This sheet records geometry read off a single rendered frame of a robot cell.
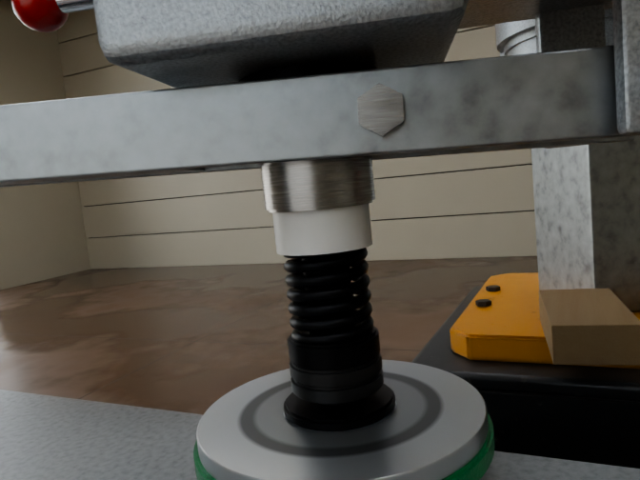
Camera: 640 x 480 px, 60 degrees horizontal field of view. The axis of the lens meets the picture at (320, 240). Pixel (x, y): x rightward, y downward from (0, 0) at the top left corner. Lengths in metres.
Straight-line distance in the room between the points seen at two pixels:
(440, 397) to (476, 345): 0.44
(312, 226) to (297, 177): 0.03
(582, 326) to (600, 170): 0.29
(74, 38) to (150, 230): 3.11
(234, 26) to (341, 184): 0.12
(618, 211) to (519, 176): 5.41
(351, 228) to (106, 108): 0.18
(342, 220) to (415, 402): 0.15
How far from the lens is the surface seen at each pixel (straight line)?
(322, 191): 0.36
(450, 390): 0.45
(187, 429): 0.58
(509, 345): 0.86
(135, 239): 8.72
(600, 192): 0.94
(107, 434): 0.61
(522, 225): 6.39
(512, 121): 0.34
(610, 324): 0.74
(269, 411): 0.44
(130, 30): 0.33
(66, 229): 9.21
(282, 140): 0.34
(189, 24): 0.31
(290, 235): 0.37
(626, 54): 0.34
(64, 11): 0.39
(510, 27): 0.99
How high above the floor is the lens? 1.03
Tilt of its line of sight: 6 degrees down
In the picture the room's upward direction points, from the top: 6 degrees counter-clockwise
